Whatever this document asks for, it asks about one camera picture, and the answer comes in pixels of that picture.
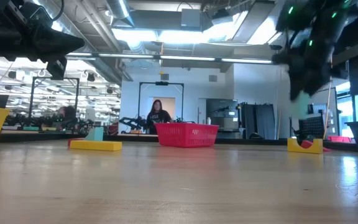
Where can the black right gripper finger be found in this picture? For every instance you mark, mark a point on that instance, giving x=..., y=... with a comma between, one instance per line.
x=296, y=85
x=315, y=84

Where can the overhead light bar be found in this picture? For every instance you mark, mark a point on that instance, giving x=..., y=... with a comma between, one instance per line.
x=185, y=58

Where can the red box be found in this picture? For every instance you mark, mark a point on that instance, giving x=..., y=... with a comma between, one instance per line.
x=339, y=139

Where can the long yellow block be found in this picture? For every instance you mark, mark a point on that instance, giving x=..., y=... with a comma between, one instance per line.
x=95, y=145

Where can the yellow arch block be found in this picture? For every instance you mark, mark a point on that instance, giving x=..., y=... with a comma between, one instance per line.
x=294, y=146

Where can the white bottle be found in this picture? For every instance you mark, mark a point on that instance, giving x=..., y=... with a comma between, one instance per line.
x=209, y=120

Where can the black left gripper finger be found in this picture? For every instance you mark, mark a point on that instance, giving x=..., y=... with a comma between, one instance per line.
x=56, y=68
x=61, y=45

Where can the background black robot arm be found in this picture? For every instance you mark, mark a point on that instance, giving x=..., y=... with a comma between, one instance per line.
x=132, y=122

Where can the silver ventilation duct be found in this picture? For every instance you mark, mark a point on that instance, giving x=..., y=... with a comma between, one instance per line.
x=104, y=67

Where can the grey ceiling box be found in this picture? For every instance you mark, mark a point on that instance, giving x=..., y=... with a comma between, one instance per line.
x=191, y=18

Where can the light green block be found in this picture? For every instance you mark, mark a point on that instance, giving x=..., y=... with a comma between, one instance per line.
x=95, y=134

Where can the red wedge block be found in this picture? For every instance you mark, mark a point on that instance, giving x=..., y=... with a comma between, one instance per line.
x=307, y=143

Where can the dark grey curtain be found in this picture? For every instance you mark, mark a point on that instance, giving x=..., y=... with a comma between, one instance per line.
x=259, y=121

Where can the black pegboard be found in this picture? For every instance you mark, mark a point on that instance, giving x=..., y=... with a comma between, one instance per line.
x=312, y=126

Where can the black table edge frame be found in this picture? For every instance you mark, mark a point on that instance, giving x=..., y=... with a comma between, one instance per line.
x=253, y=141

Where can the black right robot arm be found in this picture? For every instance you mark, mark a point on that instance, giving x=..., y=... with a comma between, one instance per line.
x=315, y=15

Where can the background black robot arms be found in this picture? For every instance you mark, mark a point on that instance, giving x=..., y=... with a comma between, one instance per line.
x=26, y=119

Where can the red plastic basket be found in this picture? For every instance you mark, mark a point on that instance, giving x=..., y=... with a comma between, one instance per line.
x=186, y=134

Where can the flat red block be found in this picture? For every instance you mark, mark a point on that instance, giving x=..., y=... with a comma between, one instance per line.
x=73, y=140

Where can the black rig frame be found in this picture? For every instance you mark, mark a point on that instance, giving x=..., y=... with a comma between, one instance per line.
x=139, y=102
x=31, y=96

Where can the person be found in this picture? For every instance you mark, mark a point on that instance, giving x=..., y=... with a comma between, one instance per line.
x=67, y=113
x=158, y=116

